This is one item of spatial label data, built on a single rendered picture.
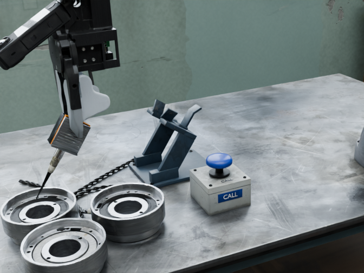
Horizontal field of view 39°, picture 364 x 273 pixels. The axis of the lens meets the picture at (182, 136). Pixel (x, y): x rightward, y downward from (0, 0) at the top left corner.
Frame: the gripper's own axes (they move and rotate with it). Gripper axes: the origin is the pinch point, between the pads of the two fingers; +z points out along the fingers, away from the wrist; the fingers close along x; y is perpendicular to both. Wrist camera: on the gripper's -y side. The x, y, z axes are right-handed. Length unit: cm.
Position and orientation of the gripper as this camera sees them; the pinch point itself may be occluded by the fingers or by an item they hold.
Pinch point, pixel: (71, 126)
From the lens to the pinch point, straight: 76.4
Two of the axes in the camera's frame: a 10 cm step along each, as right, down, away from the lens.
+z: 0.5, 9.2, 3.9
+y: 9.0, -2.1, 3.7
